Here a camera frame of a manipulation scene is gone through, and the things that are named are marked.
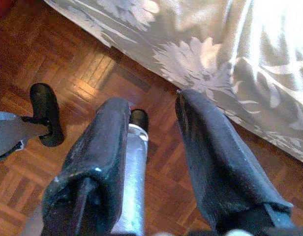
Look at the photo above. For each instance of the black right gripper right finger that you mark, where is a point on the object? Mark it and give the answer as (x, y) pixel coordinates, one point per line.
(222, 167)

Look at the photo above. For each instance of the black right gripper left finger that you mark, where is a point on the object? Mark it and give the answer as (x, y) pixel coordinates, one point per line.
(92, 167)

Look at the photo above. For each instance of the silver robot right leg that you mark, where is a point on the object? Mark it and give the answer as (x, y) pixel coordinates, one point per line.
(134, 184)

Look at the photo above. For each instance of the grey floral bed sheet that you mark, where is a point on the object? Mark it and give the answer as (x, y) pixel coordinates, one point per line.
(215, 37)

